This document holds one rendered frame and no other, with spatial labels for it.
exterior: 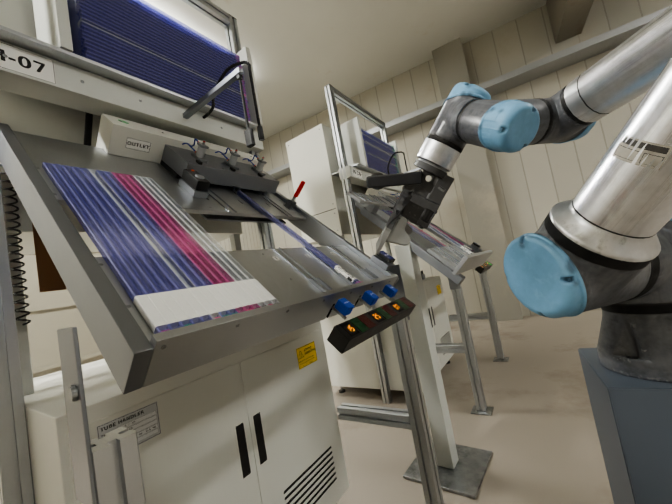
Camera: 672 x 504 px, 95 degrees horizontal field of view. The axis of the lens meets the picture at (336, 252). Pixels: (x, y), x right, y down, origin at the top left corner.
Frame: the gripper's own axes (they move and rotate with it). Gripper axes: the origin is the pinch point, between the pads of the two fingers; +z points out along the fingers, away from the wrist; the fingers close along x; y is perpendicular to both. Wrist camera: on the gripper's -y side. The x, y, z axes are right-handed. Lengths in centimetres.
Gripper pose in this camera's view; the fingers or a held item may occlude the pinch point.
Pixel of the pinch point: (378, 245)
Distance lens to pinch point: 70.4
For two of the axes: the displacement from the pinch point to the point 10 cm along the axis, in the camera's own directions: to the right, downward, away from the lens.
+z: -4.1, 8.5, 3.2
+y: 8.7, 4.7, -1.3
